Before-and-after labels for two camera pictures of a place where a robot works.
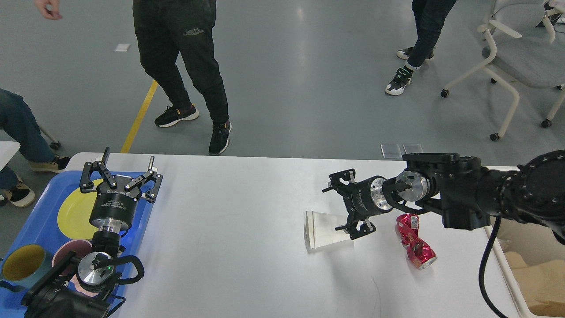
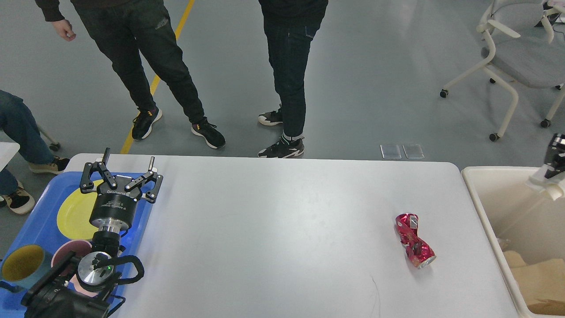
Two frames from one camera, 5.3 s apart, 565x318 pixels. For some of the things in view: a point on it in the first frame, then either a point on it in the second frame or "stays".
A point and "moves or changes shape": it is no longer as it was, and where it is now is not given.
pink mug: (80, 247) stays
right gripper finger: (351, 228) to (555, 163)
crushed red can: (420, 252) stays
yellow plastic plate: (74, 215) stays
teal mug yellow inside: (24, 264) stays
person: (431, 15) to (289, 26)
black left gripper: (116, 208) stays
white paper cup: (320, 229) moves or changes shape
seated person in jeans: (17, 125) stays
